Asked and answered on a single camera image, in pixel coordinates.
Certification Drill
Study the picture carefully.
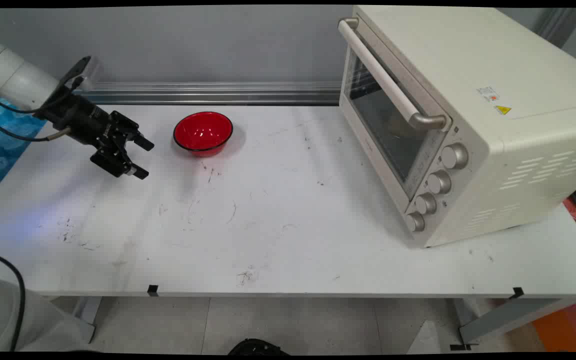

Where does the large silver oven knob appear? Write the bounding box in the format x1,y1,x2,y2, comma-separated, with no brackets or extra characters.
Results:
441,143,469,170

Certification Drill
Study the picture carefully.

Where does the small silver oven knob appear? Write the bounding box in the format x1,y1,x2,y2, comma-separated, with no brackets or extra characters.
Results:
405,211,427,233

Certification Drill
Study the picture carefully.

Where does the grey table leg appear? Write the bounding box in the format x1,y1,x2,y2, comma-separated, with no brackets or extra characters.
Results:
454,298,576,346
72,296,103,344

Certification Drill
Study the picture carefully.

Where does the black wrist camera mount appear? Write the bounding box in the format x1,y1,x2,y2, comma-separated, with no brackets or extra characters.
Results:
57,55,103,95

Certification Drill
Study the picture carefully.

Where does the black cable with metal plug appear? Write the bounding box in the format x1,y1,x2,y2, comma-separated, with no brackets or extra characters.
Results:
0,113,73,143

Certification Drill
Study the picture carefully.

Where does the red plastic bowl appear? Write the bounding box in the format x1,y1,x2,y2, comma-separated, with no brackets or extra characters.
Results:
173,111,234,158

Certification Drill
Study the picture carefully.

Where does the thick black cable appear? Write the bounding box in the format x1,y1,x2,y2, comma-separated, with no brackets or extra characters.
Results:
0,252,27,352

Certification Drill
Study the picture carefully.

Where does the black round object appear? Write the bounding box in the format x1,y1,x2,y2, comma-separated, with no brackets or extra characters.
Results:
227,338,292,356

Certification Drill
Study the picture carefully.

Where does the orange box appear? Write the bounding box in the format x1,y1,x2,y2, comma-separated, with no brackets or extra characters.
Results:
532,298,576,352

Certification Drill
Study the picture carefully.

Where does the aluminium rail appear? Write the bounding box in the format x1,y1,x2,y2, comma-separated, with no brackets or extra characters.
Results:
75,81,343,107

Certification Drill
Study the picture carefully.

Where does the grey metal column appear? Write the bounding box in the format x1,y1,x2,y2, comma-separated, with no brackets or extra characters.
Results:
532,7,576,49

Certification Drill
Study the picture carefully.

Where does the cream toaster oven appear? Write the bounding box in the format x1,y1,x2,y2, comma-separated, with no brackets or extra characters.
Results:
338,6,576,249

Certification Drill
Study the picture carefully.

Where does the glass oven door with handle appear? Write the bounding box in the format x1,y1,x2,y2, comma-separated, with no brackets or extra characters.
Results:
338,17,453,201

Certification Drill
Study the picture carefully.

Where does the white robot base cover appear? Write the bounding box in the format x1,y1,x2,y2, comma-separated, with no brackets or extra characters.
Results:
0,274,97,352

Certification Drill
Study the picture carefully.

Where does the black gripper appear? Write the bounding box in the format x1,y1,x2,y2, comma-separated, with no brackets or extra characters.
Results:
35,92,155,180

